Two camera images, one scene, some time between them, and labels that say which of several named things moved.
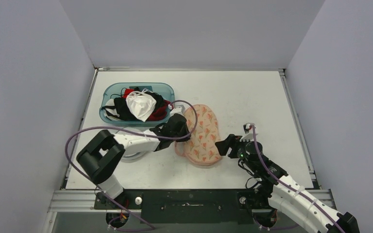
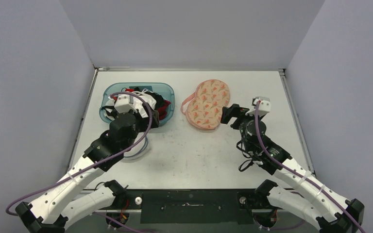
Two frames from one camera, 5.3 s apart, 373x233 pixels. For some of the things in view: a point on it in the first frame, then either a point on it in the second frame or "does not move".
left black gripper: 186,131 → 145,122
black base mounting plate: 199,206 does not move
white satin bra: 141,104 does not move
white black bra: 111,112 does not move
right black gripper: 232,146 → 241,113
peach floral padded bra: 203,148 → 204,108
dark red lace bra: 160,112 does not move
